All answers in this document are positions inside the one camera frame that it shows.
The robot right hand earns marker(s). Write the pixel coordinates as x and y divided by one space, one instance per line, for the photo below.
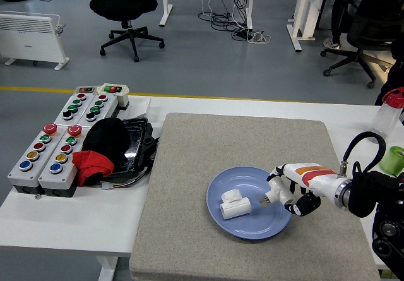
315 175

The white tee fitting metal thread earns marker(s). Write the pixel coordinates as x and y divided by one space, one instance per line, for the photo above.
277 187

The plain white tee pipe fitting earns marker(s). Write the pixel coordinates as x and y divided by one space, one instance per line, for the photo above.
236 210

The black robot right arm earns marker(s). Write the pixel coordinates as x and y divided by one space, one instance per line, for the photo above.
366 195

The blue round plate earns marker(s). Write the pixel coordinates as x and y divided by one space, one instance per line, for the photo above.
246 227

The green tape roll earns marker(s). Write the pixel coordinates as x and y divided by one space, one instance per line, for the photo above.
391 164

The grey-brown mat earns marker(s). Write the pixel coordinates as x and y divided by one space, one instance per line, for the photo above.
236 142

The clear bottle red cap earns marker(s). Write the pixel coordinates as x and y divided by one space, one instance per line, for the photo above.
386 117

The seated person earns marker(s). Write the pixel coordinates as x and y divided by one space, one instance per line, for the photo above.
339 19

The black swivel chair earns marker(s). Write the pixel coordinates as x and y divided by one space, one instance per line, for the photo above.
375 25

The white desk leg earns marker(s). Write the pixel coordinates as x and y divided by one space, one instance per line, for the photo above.
251 6
165 12

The glossy black tray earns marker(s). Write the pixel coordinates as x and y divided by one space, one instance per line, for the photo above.
137 142

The white paper sheet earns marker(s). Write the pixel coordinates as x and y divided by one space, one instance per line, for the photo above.
139 105

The black cloth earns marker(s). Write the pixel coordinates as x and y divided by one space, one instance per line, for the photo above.
107 139

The four-button control box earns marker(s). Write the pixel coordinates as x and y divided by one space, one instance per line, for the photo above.
105 112
63 107

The red cloth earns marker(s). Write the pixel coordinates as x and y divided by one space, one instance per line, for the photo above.
91 164

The white table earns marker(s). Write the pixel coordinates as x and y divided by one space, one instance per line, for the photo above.
94 218

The five-button control box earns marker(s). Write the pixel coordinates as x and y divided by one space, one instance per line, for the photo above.
19 175
64 176

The black office chair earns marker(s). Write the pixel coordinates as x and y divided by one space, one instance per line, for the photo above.
123 6

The yellow floor tape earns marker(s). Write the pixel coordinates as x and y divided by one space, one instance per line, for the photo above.
31 89

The white panel heater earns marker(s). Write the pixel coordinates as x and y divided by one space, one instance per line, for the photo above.
28 41

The white desk frame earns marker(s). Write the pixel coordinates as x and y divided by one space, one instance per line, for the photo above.
301 15

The cream switch box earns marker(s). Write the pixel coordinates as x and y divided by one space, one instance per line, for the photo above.
121 98

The small grey switch box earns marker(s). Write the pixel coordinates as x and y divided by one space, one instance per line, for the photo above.
79 90

